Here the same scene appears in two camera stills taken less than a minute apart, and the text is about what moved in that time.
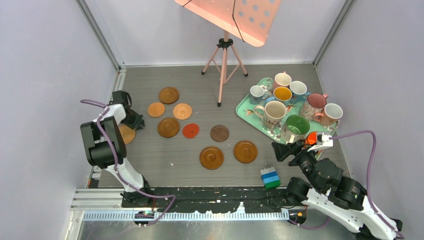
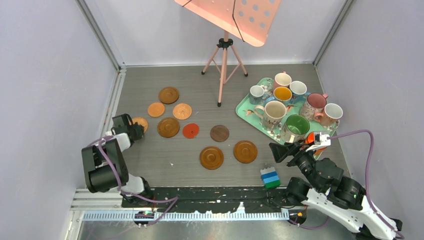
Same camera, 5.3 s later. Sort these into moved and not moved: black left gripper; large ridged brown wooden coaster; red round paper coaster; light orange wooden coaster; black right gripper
Moved: black left gripper
Not moved: light orange wooden coaster; large ridged brown wooden coaster; red round paper coaster; black right gripper
